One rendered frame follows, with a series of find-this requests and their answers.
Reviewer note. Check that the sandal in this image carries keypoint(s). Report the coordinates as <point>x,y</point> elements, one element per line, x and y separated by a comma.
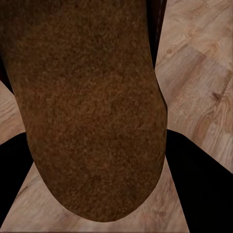
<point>82,73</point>

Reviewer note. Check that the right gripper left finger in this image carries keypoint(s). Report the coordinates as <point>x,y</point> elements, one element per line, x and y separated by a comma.
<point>15,164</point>

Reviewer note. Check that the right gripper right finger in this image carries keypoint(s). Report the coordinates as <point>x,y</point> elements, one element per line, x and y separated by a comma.
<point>204,186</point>

